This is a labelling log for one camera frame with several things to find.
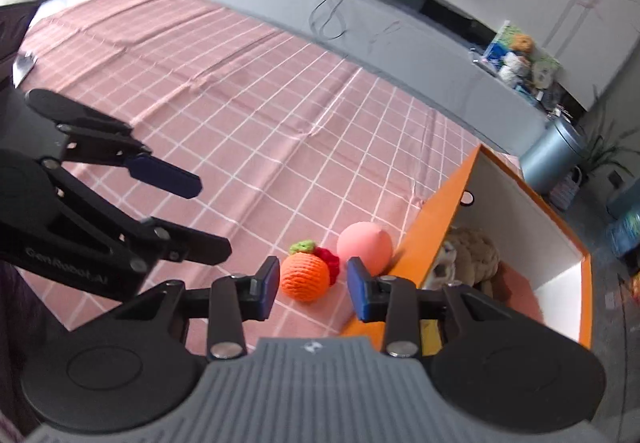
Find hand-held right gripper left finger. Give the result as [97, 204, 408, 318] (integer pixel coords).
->
[117, 256, 281, 359]

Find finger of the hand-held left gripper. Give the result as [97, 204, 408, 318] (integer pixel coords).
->
[42, 157, 233, 274]
[55, 122, 202, 200]

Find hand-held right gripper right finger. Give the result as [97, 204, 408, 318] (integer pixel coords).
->
[346, 256, 508, 358]

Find red crochet piece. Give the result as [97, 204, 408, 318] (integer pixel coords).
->
[314, 247, 341, 285]

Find orange crochet ball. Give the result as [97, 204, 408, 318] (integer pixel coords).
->
[280, 240, 332, 305]

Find pink egg makeup sponge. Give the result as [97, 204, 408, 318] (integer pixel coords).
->
[336, 221, 393, 276]

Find yellow cleaning cloth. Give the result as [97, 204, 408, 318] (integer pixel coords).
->
[421, 320, 443, 358]

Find orange cardboard box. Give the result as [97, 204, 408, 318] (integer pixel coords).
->
[340, 143, 593, 359]

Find brown knotted plush toy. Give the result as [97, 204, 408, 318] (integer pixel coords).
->
[442, 228, 501, 296]

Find reddish pink sponge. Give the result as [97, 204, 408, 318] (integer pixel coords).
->
[492, 263, 543, 324]

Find pink checkered tablecloth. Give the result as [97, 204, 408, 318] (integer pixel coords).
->
[15, 0, 516, 359]

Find white woven basket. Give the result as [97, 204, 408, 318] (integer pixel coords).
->
[550, 167, 583, 211]

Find grey metal bin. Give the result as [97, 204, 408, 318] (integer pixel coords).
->
[520, 116, 586, 194]

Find white low tv cabinet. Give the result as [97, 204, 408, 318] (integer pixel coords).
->
[121, 0, 548, 159]

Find blue water jug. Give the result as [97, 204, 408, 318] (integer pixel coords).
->
[606, 210, 640, 258]

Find white plush toy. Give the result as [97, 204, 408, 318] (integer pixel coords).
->
[500, 52, 531, 84]

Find green potted plant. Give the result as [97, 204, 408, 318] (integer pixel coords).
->
[575, 88, 640, 184]

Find colourful canvas painting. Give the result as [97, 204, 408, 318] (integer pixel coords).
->
[482, 20, 561, 84]

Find small round desk fan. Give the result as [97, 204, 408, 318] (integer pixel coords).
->
[530, 60, 554, 89]

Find metal bracket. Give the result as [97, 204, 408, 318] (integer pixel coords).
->
[12, 52, 37, 88]

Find black cable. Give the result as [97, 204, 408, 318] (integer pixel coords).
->
[307, 0, 351, 41]

